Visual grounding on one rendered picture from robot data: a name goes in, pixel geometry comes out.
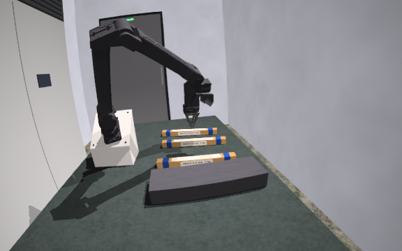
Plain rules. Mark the white welding electrode pack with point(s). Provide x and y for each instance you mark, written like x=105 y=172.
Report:
x=185 y=132

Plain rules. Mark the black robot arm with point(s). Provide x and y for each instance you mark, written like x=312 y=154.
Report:
x=121 y=33

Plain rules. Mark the orange pack with white e6013 label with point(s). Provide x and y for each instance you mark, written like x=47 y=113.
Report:
x=193 y=160

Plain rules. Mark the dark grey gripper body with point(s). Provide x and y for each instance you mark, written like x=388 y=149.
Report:
x=187 y=104

